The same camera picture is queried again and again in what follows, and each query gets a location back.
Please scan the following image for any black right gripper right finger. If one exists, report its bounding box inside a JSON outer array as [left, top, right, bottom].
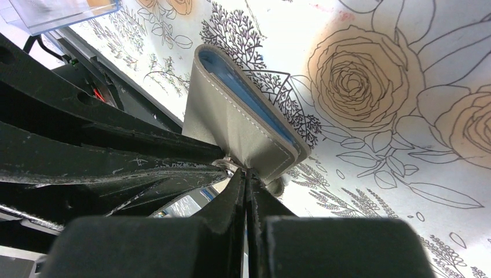
[[245, 169, 433, 277]]

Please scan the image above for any grey leather card holder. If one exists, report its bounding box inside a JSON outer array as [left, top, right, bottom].
[[182, 44, 311, 197]]

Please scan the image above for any clear plastic tray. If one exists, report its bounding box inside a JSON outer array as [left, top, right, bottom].
[[1, 0, 121, 35]]

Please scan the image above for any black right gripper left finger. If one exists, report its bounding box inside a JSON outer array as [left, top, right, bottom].
[[41, 171, 246, 277]]

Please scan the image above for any floral tablecloth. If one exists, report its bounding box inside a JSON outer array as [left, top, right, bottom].
[[71, 1, 490, 277]]

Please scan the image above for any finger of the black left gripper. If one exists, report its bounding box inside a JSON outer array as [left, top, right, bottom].
[[1, 123, 226, 226], [1, 36, 224, 162]]

